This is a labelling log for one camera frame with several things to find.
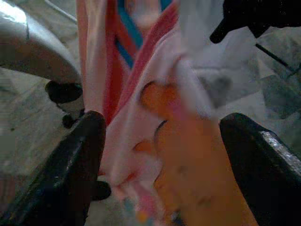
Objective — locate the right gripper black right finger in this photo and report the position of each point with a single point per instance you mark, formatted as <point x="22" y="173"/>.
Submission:
<point x="263" y="179"/>

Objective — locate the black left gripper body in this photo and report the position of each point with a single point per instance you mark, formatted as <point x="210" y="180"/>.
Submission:
<point x="69" y="121"/>

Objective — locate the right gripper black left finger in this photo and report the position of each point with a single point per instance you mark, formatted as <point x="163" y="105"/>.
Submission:
<point x="58" y="169"/>

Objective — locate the pink garment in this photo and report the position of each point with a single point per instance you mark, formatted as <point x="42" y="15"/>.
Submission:
<point x="131" y="141"/>

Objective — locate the black metal drying rack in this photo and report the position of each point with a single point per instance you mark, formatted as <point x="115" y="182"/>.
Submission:
<point x="270" y="53"/>

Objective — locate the white printed T-shirt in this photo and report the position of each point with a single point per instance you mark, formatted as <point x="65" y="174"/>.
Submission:
<point x="200" y="35"/>

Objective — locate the black garment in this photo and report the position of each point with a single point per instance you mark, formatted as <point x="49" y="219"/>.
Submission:
<point x="258" y="14"/>

